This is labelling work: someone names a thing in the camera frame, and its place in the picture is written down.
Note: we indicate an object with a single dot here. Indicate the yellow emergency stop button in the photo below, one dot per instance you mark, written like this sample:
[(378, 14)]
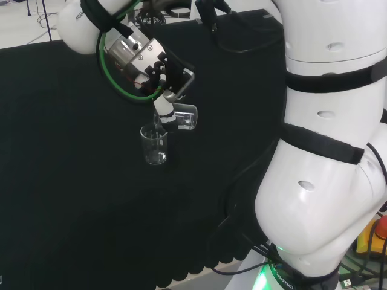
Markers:
[(370, 238)]

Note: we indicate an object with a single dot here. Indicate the clear tall glass beaker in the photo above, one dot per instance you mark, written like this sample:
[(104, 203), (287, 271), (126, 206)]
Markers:
[(155, 154)]

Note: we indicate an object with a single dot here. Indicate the black bench cloth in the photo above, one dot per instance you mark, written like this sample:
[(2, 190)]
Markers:
[(60, 151)]

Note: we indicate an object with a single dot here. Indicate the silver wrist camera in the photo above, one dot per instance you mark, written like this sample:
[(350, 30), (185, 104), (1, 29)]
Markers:
[(187, 81)]

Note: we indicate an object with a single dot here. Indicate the clear wide glass beaker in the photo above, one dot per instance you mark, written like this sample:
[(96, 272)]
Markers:
[(187, 117)]

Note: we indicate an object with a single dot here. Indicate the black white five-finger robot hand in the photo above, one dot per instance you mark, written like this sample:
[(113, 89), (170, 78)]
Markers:
[(165, 108)]

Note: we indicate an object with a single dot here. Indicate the black tripod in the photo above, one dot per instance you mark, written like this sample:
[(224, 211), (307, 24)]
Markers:
[(45, 18)]

